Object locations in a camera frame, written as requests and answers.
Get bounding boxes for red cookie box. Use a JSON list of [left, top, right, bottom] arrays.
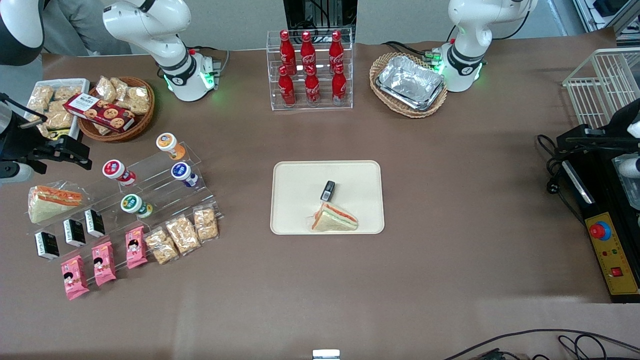
[[63, 93, 136, 134]]

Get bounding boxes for black sealing machine yellow panel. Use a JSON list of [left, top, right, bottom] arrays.
[[555, 97, 640, 304]]

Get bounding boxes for green lid gum bottle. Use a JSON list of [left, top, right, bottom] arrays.
[[120, 193, 154, 220]]

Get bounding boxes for wrapped triangle sandwich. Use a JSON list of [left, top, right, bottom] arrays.
[[27, 184, 84, 225], [307, 201, 360, 234]]

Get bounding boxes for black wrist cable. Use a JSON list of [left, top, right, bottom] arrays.
[[0, 92, 37, 126]]

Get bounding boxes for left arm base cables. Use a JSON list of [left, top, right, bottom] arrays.
[[381, 39, 443, 65]]

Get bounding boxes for cream plastic tray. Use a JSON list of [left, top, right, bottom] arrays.
[[269, 160, 386, 236]]

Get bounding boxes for black box white label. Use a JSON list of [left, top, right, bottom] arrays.
[[63, 219, 87, 248], [83, 208, 106, 239], [34, 230, 60, 261]]

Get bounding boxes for blue lid gum bottle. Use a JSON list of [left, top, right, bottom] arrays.
[[170, 161, 200, 189]]

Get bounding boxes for pink snack packet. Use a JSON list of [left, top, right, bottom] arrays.
[[124, 225, 149, 270], [91, 241, 117, 287], [60, 254, 90, 301]]

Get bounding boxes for orange lid gum bottle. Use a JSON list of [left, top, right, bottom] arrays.
[[155, 132, 187, 161]]

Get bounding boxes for aluminium foil tray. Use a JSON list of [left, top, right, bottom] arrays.
[[376, 54, 446, 108], [378, 87, 446, 113]]

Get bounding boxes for clear plastic container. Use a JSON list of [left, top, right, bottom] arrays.
[[612, 153, 640, 211]]

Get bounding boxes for red cola bottle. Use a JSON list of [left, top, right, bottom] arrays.
[[328, 30, 345, 74], [304, 64, 321, 105], [277, 65, 297, 107], [278, 29, 297, 76], [331, 63, 348, 105], [299, 30, 317, 76]]

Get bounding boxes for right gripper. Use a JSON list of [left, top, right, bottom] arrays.
[[0, 124, 93, 174]]

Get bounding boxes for person in grey clothes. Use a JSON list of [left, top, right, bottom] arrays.
[[42, 0, 133, 57]]

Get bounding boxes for black cables bundle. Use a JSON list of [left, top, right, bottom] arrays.
[[440, 328, 640, 360]]

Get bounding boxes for white wire basket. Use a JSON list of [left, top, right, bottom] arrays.
[[562, 47, 640, 132]]

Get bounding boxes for black equipment frame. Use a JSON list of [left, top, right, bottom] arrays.
[[283, 0, 359, 32]]

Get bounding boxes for light wicker basket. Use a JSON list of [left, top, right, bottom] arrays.
[[369, 52, 449, 119]]

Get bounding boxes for red lid gum bottle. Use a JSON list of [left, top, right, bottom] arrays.
[[102, 159, 137, 187]]

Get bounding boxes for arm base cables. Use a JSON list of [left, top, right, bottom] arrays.
[[189, 45, 231, 78], [381, 39, 443, 65]]

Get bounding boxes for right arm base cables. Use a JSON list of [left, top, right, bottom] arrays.
[[189, 45, 231, 78]]

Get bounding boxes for dark brown wicker basket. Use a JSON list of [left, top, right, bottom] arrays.
[[77, 75, 156, 144]]

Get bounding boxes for clear acrylic bottle rack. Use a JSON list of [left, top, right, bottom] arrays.
[[265, 28, 354, 112]]

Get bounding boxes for clear acrylic tiered stand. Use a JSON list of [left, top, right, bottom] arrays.
[[30, 144, 224, 281]]

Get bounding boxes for metal shelving unit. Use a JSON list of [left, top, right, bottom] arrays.
[[571, 0, 640, 37]]

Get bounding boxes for black power cable with plug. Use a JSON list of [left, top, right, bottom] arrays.
[[535, 133, 587, 222]]

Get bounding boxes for white plastic bin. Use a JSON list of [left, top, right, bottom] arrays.
[[22, 77, 91, 142]]

